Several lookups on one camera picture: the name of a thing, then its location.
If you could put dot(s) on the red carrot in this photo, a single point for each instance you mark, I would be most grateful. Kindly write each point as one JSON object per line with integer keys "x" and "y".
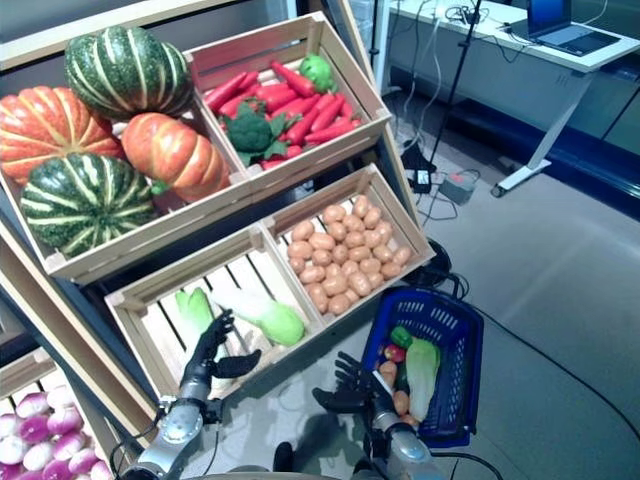
{"x": 247, "y": 81}
{"x": 327, "y": 113}
{"x": 304, "y": 127}
{"x": 332, "y": 132}
{"x": 292, "y": 78}
{"x": 272, "y": 163}
{"x": 225, "y": 91}
{"x": 295, "y": 107}
{"x": 275, "y": 92}
{"x": 235, "y": 105}
{"x": 347, "y": 108}

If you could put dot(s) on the wooden crate with carrots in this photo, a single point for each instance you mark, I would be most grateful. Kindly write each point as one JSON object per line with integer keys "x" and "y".
{"x": 310, "y": 160}

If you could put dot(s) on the wooden crate with pumpkins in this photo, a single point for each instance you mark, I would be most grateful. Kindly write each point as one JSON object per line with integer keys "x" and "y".
{"x": 150, "y": 240}

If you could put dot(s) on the black desk charger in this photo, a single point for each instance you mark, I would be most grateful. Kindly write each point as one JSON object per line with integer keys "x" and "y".
{"x": 470, "y": 16}

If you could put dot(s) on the red apple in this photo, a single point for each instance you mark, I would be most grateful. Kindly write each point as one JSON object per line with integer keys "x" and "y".
{"x": 395, "y": 353}

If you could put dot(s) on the orange striped pumpkin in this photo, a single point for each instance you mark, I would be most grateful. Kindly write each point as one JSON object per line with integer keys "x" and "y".
{"x": 175, "y": 150}
{"x": 45, "y": 130}

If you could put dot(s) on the dark green cucumber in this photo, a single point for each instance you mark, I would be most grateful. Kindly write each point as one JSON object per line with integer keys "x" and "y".
{"x": 401, "y": 379}

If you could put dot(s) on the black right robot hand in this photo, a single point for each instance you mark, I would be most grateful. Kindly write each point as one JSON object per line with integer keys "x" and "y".
{"x": 357, "y": 390}

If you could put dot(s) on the open laptop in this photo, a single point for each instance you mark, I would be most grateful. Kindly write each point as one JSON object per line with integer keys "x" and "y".
{"x": 575, "y": 37}

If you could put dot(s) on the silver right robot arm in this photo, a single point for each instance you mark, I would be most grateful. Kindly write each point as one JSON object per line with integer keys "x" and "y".
{"x": 405, "y": 447}

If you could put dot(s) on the small green bell pepper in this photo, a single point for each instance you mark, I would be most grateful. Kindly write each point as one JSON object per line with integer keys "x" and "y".
{"x": 401, "y": 336}

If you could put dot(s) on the grey robot torso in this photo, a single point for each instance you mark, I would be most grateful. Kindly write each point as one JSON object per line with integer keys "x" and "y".
{"x": 250, "y": 473}

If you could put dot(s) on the black tripod pole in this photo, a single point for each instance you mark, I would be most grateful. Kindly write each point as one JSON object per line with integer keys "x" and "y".
{"x": 462, "y": 55}

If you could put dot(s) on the wooden crate with cabbages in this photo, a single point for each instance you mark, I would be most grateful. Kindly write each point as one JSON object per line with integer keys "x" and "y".
{"x": 165, "y": 360}

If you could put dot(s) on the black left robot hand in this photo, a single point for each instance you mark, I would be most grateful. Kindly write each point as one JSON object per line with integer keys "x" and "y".
{"x": 202, "y": 357}

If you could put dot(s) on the wooden crate with turnips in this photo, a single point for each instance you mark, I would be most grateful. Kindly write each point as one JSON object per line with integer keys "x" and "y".
{"x": 25, "y": 370}

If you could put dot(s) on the purple white turnip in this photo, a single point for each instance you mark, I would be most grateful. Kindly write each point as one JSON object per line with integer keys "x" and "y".
{"x": 65, "y": 420}
{"x": 7, "y": 426}
{"x": 34, "y": 429}
{"x": 60, "y": 397}
{"x": 82, "y": 460}
{"x": 32, "y": 404}
{"x": 37, "y": 456}
{"x": 10, "y": 473}
{"x": 57, "y": 470}
{"x": 100, "y": 471}
{"x": 69, "y": 445}
{"x": 11, "y": 450}

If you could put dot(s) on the green striped pumpkin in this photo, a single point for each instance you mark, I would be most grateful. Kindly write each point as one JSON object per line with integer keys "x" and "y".
{"x": 85, "y": 200}
{"x": 125, "y": 70}

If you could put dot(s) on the grey power strip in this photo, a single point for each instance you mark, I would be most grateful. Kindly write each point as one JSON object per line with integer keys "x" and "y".
{"x": 457, "y": 186}

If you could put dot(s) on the light green lettuce head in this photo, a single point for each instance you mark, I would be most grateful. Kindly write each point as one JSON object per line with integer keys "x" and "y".
{"x": 316, "y": 71}

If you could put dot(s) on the blue plastic shopping basket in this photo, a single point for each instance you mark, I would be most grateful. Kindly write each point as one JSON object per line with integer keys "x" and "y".
{"x": 452, "y": 350}

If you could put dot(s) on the white office desk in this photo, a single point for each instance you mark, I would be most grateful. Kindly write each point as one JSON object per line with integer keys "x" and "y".
{"x": 525, "y": 75}

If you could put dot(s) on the wooden crate with potatoes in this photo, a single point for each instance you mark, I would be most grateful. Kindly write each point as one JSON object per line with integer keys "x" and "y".
{"x": 410, "y": 235}

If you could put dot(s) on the black power adapter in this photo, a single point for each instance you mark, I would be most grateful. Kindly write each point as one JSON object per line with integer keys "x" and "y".
{"x": 422, "y": 178}

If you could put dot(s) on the orange potato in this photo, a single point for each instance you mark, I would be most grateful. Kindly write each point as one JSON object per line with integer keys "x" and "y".
{"x": 410, "y": 420}
{"x": 400, "y": 402}
{"x": 387, "y": 371}

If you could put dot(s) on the black robot foot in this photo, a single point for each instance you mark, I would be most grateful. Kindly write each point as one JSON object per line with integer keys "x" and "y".
{"x": 284, "y": 456}

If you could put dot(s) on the napa cabbage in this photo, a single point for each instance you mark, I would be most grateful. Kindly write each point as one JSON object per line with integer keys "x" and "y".
{"x": 267, "y": 319}
{"x": 422, "y": 375}
{"x": 192, "y": 310}

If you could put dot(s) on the dark green broccoli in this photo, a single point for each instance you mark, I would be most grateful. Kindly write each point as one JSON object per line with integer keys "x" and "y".
{"x": 250, "y": 132}

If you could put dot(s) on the wooden display rack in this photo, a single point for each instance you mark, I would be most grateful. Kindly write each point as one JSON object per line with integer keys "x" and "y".
{"x": 65, "y": 325}

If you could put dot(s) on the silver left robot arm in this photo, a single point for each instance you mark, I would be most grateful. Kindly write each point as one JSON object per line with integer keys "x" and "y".
{"x": 172, "y": 432}

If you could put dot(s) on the brown potato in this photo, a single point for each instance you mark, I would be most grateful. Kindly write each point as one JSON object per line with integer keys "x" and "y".
{"x": 359, "y": 253}
{"x": 340, "y": 304}
{"x": 353, "y": 223}
{"x": 302, "y": 230}
{"x": 321, "y": 257}
{"x": 382, "y": 253}
{"x": 360, "y": 205}
{"x": 337, "y": 231}
{"x": 370, "y": 265}
{"x": 332, "y": 270}
{"x": 340, "y": 254}
{"x": 370, "y": 238}
{"x": 359, "y": 284}
{"x": 384, "y": 231}
{"x": 351, "y": 295}
{"x": 334, "y": 214}
{"x": 335, "y": 285}
{"x": 401, "y": 256}
{"x": 312, "y": 274}
{"x": 390, "y": 270}
{"x": 374, "y": 279}
{"x": 317, "y": 297}
{"x": 354, "y": 239}
{"x": 296, "y": 264}
{"x": 350, "y": 268}
{"x": 372, "y": 217}
{"x": 321, "y": 241}
{"x": 300, "y": 249}

